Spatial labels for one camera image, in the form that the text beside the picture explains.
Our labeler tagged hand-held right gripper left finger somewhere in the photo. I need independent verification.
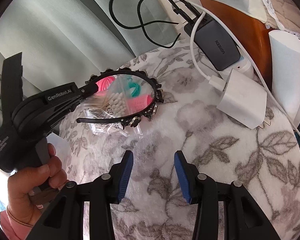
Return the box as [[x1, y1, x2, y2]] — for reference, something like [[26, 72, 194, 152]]
[[24, 150, 134, 240]]

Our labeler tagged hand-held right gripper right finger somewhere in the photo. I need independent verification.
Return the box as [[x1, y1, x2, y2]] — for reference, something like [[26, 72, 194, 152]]
[[174, 151, 283, 240]]

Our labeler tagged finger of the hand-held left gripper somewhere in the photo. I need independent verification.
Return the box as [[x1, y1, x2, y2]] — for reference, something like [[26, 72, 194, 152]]
[[77, 84, 99, 97]]

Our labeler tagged clear bag of cotton swabs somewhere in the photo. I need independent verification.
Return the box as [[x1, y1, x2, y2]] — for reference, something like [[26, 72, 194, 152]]
[[81, 74, 160, 137]]

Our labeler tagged black beaded headband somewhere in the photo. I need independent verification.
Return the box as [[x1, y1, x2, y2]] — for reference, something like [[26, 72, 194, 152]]
[[77, 67, 165, 130]]

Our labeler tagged person's left forearm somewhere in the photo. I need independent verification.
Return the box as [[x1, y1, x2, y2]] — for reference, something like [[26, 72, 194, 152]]
[[0, 210, 34, 240]]

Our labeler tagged person's left hand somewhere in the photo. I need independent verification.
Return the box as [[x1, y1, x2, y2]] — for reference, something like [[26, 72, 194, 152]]
[[7, 142, 68, 227]]

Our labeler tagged pale green curtain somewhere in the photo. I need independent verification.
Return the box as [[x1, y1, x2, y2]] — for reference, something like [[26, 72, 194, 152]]
[[0, 0, 190, 110]]

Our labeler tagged white charger cube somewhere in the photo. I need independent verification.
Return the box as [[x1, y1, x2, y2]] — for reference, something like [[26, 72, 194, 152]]
[[216, 69, 272, 130]]

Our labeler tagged white power strip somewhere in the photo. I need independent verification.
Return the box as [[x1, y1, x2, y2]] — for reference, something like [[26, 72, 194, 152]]
[[176, 2, 253, 80]]

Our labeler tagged grey power adapter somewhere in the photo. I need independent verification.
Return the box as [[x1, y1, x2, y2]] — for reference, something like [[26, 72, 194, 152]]
[[182, 15, 241, 71]]

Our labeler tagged brown wooden furniture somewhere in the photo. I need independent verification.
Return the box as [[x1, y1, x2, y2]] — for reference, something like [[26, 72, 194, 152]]
[[199, 0, 274, 90]]

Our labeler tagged white paper roll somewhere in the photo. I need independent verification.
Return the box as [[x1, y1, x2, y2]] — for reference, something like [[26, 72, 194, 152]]
[[268, 29, 300, 130]]

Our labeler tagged beige quilted lace cover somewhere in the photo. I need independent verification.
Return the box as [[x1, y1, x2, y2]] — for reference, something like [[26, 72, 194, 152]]
[[255, 0, 300, 42]]

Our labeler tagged black cable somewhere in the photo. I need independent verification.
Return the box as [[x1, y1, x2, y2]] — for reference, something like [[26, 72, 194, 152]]
[[109, 0, 203, 48]]

